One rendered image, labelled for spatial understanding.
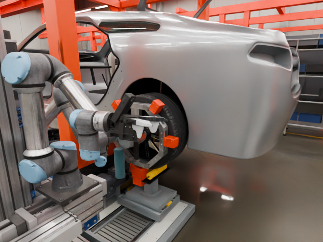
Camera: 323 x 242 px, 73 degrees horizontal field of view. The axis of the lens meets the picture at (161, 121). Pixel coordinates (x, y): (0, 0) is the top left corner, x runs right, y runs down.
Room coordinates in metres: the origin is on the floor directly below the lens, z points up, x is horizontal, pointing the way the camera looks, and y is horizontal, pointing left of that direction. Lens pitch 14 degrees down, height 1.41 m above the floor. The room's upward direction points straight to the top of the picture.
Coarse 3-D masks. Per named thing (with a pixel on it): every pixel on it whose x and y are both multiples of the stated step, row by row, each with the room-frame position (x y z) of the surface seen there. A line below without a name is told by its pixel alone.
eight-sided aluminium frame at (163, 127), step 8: (136, 104) 1.71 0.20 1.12; (144, 104) 1.67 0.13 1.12; (160, 128) 1.58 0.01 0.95; (160, 136) 1.58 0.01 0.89; (160, 144) 1.58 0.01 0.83; (128, 152) 1.82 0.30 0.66; (160, 152) 1.58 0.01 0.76; (128, 160) 1.76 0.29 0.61; (144, 160) 1.73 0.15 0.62; (152, 160) 1.62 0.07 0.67
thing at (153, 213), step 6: (132, 186) 2.05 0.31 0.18; (120, 198) 1.86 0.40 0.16; (126, 198) 1.88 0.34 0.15; (174, 198) 1.85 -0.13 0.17; (120, 204) 1.86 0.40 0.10; (126, 204) 1.82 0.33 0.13; (132, 204) 1.78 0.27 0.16; (138, 204) 1.79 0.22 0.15; (168, 204) 1.74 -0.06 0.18; (174, 204) 1.83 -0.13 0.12; (138, 210) 1.74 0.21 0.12; (144, 210) 1.70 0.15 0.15; (150, 210) 1.70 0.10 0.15; (156, 210) 1.69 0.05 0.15; (162, 210) 1.67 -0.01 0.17; (168, 210) 1.73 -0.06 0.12; (150, 216) 1.66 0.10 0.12; (156, 216) 1.63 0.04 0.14; (162, 216) 1.65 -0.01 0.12
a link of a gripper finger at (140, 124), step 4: (140, 120) 0.65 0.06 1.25; (144, 120) 0.65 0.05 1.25; (132, 124) 0.69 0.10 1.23; (136, 124) 0.65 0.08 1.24; (140, 124) 0.64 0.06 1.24; (144, 124) 0.63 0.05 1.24; (148, 124) 0.63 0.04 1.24; (136, 128) 0.66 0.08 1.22; (140, 128) 0.64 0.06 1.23; (140, 132) 0.64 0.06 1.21; (140, 136) 0.64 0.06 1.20
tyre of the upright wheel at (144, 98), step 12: (144, 96) 1.77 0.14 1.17; (156, 96) 1.80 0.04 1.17; (168, 96) 1.89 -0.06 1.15; (168, 108) 1.69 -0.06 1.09; (180, 108) 1.83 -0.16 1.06; (168, 120) 1.64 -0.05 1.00; (180, 120) 1.72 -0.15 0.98; (168, 132) 1.64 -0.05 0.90; (180, 132) 1.67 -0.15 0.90; (180, 144) 1.68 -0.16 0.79; (168, 156) 1.64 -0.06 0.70; (156, 168) 1.71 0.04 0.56
